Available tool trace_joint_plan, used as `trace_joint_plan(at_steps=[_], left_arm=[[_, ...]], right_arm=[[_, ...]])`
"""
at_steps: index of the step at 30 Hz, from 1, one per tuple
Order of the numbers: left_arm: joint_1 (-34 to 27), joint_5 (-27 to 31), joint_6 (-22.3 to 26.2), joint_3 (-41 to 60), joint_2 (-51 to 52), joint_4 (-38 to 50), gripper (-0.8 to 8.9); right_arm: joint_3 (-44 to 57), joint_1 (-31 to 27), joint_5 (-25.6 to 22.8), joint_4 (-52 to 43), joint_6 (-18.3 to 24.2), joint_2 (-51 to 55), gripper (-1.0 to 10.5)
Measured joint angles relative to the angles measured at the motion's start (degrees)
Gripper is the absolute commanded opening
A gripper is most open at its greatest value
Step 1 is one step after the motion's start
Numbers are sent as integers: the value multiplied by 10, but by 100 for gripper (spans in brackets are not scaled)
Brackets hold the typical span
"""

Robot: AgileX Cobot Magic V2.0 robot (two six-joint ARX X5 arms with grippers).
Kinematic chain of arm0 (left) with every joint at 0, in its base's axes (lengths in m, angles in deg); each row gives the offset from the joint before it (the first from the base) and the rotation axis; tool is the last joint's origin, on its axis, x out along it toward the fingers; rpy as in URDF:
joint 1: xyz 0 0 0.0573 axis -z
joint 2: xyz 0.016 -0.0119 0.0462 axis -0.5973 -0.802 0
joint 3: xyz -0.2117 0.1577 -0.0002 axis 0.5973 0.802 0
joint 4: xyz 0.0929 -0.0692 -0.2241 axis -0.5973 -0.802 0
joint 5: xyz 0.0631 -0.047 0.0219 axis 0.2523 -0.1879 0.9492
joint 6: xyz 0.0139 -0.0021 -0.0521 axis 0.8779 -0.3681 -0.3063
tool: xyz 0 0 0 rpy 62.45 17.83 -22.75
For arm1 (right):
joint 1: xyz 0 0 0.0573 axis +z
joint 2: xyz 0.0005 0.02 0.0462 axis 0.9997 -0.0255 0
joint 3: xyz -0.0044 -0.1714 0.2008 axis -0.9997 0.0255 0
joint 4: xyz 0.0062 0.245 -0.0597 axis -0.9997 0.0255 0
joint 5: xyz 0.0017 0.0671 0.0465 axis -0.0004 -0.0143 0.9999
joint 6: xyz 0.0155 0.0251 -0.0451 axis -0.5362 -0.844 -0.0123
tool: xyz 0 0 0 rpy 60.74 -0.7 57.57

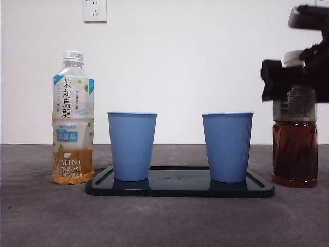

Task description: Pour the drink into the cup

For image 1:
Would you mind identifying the dark tea bottle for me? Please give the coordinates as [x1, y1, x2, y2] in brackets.
[271, 50, 319, 188]

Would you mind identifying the jasmine oolong tea bottle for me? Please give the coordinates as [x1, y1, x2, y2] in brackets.
[51, 50, 95, 186]

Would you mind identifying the blue ribbed plastic cup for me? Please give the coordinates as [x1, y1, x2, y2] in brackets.
[107, 111, 158, 182]
[201, 112, 254, 183]

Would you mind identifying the dark rectangular tray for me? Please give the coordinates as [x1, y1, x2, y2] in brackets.
[85, 165, 275, 198]

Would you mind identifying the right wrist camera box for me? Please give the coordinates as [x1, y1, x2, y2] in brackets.
[287, 4, 329, 29]

